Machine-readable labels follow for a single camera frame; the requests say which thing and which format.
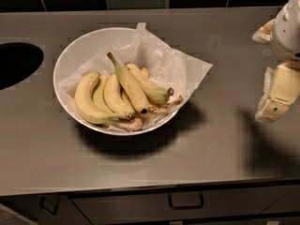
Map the outer left yellow banana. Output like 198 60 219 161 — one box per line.
75 72 143 131

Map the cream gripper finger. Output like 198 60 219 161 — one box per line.
255 61 300 124
252 20 275 43

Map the black left door handle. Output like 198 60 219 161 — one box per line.
39 196 60 217

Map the grey left cabinet door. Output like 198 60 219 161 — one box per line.
1 195 91 225

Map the yellow banana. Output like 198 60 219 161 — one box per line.
125 63 174 105
92 74 111 113
75 72 143 131
104 74 135 118

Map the grey centre drawer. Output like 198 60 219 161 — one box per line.
72 186 297 225

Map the white paper sheet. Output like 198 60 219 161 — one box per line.
57 22 214 133

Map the black round sink hole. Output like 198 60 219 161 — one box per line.
0 42 44 89

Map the green-stemmed banana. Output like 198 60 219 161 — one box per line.
107 52 149 114

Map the right yellow banana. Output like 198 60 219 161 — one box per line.
125 63 174 105

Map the black drawer handle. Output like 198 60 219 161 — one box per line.
168 191 204 210

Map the small hidden back banana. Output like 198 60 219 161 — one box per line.
141 67 149 78

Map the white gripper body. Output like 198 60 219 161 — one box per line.
271 0 300 61

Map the white bowl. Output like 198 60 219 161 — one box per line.
53 27 181 136

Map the grey right cabinet front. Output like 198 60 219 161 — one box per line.
262 187 300 214

